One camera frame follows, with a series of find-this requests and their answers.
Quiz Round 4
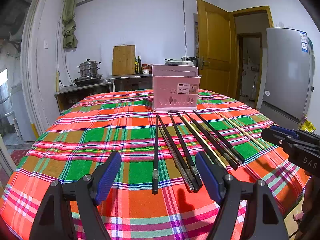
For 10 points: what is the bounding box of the silver refrigerator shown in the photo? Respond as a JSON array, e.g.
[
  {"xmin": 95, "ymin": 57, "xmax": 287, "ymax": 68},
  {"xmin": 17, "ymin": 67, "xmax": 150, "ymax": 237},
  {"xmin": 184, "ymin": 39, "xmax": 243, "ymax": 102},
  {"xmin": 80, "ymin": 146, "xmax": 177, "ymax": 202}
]
[{"xmin": 260, "ymin": 28, "xmax": 315, "ymax": 129}]

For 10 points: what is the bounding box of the clear plastic container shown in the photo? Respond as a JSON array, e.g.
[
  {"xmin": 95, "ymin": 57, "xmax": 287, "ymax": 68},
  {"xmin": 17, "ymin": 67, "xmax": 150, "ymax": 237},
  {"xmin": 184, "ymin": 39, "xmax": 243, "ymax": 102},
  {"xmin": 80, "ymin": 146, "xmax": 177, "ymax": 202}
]
[{"xmin": 164, "ymin": 59, "xmax": 183, "ymax": 65}]

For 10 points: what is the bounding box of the black chopstick silver patterned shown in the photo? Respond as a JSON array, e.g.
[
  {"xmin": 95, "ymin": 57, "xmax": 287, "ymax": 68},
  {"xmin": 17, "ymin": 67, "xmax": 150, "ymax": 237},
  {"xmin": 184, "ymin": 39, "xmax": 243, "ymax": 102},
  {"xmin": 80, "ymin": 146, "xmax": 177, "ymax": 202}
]
[{"xmin": 159, "ymin": 128, "xmax": 195, "ymax": 192}]

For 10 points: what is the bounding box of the steel steamer pot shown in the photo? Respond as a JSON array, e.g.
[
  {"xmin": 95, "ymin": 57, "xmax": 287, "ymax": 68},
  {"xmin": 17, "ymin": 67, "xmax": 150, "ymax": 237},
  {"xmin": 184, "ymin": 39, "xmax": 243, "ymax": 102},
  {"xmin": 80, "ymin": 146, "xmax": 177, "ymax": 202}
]
[{"xmin": 78, "ymin": 59, "xmax": 100, "ymax": 77}]

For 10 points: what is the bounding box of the green hanging cloth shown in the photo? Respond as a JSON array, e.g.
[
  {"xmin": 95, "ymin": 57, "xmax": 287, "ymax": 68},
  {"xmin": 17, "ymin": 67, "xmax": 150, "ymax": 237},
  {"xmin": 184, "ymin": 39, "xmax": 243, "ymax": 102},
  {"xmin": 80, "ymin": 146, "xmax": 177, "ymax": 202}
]
[{"xmin": 62, "ymin": 0, "xmax": 78, "ymax": 49}]

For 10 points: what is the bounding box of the wooden cutting board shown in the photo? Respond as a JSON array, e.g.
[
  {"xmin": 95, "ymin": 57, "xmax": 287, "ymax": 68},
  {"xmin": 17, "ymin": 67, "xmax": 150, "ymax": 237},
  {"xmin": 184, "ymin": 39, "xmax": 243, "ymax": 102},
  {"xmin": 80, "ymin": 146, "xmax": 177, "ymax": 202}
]
[{"xmin": 112, "ymin": 45, "xmax": 136, "ymax": 76}]

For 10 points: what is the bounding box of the red lid sauce jar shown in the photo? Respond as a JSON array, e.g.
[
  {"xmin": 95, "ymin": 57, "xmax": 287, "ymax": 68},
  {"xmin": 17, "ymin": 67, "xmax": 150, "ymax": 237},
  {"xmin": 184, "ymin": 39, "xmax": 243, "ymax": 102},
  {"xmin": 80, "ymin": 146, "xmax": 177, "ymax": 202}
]
[{"xmin": 141, "ymin": 63, "xmax": 150, "ymax": 75}]

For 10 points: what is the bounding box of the pink utensil basket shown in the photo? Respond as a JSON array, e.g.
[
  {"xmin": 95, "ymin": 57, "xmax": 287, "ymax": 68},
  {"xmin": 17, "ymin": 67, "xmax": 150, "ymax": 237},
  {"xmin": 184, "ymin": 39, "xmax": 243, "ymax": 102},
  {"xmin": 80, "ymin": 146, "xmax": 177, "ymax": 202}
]
[{"xmin": 151, "ymin": 64, "xmax": 201, "ymax": 112}]

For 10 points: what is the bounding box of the yellow power strip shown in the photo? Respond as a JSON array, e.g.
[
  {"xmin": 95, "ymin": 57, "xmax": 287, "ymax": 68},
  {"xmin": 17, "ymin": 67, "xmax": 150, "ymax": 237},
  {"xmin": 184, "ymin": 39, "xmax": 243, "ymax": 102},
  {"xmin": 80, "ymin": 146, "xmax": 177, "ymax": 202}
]
[{"xmin": 55, "ymin": 72, "xmax": 60, "ymax": 92}]

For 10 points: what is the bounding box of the white electric kettle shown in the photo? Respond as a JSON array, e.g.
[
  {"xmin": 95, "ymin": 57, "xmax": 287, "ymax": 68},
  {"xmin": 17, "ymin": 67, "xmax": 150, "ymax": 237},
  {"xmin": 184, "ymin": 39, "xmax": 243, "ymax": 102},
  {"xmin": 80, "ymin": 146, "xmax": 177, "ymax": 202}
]
[{"xmin": 181, "ymin": 56, "xmax": 198, "ymax": 66}]

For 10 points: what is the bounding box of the steel kitchen counter table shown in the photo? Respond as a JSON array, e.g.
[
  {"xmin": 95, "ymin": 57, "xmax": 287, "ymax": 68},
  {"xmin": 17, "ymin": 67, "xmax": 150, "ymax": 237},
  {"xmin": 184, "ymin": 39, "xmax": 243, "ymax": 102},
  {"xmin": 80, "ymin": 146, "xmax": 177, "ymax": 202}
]
[{"xmin": 105, "ymin": 74, "xmax": 152, "ymax": 92}]

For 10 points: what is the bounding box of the wooden door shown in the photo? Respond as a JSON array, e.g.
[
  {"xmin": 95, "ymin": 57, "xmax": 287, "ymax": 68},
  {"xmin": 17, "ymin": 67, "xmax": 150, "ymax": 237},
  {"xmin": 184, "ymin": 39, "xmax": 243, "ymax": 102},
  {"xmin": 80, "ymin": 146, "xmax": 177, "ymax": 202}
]
[{"xmin": 197, "ymin": 0, "xmax": 238, "ymax": 98}]

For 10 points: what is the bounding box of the portable gas stove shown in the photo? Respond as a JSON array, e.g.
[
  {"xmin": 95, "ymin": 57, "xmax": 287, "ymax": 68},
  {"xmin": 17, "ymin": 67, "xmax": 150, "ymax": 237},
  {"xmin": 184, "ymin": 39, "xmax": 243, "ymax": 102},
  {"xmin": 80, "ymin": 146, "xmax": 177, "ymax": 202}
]
[{"xmin": 73, "ymin": 74, "xmax": 102, "ymax": 86}]

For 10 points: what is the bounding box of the dark oil bottle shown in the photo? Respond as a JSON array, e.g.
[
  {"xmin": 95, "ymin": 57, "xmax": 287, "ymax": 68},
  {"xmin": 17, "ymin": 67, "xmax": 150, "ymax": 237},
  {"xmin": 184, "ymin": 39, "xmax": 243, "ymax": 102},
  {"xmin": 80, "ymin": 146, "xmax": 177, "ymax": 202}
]
[{"xmin": 137, "ymin": 55, "xmax": 142, "ymax": 74}]

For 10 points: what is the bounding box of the plaid tablecloth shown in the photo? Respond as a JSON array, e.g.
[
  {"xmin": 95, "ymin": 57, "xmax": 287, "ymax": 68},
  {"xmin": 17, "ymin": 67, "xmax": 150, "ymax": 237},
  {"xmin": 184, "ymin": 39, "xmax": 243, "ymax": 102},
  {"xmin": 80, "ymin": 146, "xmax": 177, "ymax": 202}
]
[{"xmin": 1, "ymin": 89, "xmax": 308, "ymax": 239}]

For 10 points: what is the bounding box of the low steel shelf cabinet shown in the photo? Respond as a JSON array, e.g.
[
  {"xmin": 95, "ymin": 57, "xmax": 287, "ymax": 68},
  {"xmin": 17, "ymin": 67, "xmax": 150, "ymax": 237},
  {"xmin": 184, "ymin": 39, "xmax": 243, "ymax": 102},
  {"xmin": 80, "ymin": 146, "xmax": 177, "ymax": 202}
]
[{"xmin": 54, "ymin": 80, "xmax": 113, "ymax": 113}]

